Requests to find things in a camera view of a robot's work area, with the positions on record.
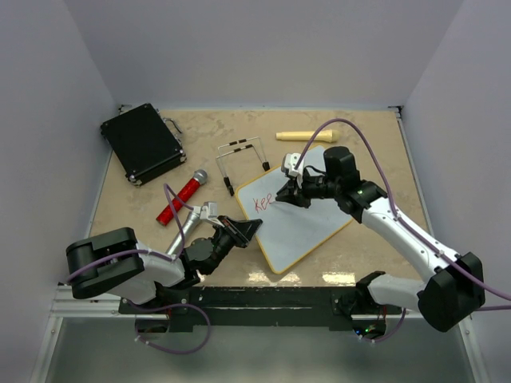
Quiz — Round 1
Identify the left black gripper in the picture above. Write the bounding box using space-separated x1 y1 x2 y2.
204 215 262 274

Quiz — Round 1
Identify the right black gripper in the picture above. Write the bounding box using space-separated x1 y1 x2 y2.
277 167 341 208

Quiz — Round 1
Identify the yellow framed whiteboard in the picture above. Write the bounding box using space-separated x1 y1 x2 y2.
235 166 352 274

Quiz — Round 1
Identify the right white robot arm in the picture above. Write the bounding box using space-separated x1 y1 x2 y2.
276 146 485 332

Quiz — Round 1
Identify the silver toy microphone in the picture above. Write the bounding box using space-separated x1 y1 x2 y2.
165 210 201 259

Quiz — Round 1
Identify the cream toy microphone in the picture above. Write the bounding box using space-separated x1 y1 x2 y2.
275 129 341 143

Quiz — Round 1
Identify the red glitter toy microphone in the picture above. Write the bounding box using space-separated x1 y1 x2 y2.
156 169 208 227

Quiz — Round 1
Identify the black carrying case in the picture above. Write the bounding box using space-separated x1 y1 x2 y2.
100 103 187 186

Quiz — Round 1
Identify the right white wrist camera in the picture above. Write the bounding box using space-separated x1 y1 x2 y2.
281 153 304 179

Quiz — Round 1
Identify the wire whiteboard stand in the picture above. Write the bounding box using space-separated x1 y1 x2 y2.
216 136 271 196

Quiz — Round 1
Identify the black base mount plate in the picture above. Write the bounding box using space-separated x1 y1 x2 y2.
119 286 384 332

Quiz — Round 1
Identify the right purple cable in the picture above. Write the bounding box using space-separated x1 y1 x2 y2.
297 118 511 344

